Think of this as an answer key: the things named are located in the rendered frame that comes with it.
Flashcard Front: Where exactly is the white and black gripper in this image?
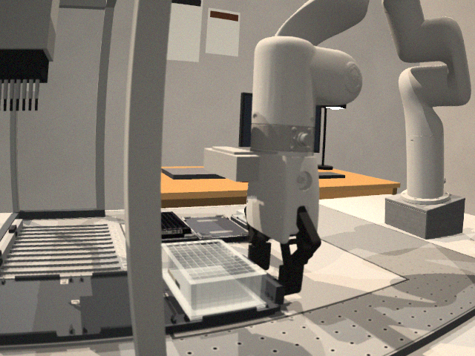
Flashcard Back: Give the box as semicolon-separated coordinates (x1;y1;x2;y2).
244;151;321;296

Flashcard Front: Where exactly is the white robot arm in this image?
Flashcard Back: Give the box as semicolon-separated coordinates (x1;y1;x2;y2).
203;0;471;205

